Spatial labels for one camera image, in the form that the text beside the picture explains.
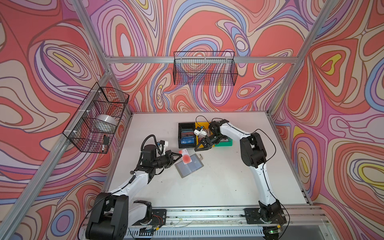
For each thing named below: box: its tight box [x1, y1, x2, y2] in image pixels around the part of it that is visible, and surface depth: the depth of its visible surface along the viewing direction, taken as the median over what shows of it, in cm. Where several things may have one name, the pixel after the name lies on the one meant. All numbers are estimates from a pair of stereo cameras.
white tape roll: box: [96, 114, 118, 126], surface depth 75 cm
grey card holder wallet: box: [174, 153, 205, 179], surface depth 92 cm
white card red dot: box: [178, 148, 193, 165], surface depth 85 cm
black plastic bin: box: [178, 122, 197, 149], surface depth 103 cm
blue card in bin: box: [180, 137, 195, 144], surface depth 103 cm
